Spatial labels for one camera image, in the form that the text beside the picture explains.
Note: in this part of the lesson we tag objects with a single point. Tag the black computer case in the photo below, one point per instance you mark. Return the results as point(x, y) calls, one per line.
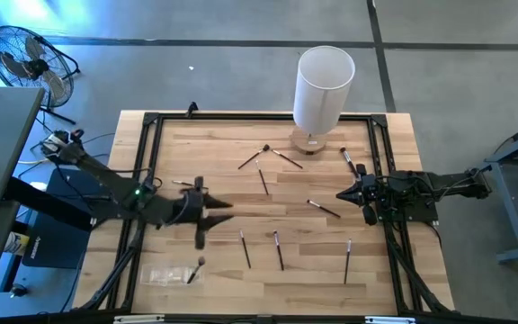
point(52, 234)

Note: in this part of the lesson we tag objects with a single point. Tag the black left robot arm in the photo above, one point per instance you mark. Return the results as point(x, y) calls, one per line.
point(104, 174)

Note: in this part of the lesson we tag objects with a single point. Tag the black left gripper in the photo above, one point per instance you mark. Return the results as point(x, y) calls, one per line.
point(189, 209)

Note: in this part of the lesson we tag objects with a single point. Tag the grey fluffy head makeup brush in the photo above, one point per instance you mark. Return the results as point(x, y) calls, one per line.
point(194, 271)

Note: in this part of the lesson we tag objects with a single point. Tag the white shade wooden base lamp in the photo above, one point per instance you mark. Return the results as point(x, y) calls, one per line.
point(322, 90)

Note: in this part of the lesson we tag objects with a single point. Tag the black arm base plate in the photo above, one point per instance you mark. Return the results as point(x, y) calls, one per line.
point(106, 211)
point(421, 216)

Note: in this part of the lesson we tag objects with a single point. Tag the clear plastic bag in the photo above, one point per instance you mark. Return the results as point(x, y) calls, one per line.
point(164, 274)

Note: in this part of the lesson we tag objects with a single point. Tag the white metal bracket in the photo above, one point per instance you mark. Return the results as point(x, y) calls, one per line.
point(137, 320)
point(389, 320)

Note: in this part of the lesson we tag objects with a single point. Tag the black caster wheel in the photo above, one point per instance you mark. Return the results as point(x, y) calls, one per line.
point(18, 291)

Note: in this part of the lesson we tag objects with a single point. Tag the grey metal cart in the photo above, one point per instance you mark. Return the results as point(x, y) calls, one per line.
point(511, 216)

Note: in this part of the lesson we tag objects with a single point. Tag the black aluminium table frame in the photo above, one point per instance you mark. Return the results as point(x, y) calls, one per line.
point(263, 116)

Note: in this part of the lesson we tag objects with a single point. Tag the silver ferrule makeup brush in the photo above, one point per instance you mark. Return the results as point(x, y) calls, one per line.
point(182, 183)

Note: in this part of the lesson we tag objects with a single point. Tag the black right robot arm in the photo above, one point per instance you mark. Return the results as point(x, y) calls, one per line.
point(443, 184)

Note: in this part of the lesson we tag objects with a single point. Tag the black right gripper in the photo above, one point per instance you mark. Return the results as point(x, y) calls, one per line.
point(369, 193)

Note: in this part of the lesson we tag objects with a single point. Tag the black head makeup brush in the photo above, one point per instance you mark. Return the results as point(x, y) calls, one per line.
point(253, 157)

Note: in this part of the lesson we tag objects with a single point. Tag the thick maroon head makeup brush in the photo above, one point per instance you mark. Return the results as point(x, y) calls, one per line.
point(350, 163)

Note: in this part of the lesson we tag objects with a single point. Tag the black clamp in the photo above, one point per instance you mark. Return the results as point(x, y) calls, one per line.
point(192, 108)

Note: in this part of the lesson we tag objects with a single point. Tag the black floor fan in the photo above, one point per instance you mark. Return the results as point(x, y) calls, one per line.
point(29, 67)

